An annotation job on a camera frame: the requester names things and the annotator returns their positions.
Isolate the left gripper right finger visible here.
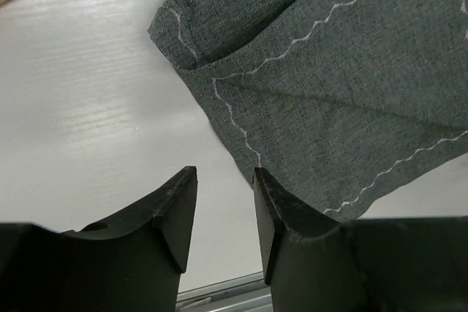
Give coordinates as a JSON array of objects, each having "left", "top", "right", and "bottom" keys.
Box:
[{"left": 253, "top": 168, "right": 467, "bottom": 311}]

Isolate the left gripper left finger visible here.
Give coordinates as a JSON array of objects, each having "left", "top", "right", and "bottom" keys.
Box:
[{"left": 1, "top": 167, "right": 197, "bottom": 311}]

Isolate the grey cloth napkin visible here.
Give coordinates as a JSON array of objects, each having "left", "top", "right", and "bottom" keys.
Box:
[{"left": 148, "top": 0, "right": 467, "bottom": 221}]

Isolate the aluminium frame rail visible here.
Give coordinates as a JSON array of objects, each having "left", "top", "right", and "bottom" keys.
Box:
[{"left": 175, "top": 273, "right": 273, "bottom": 312}]

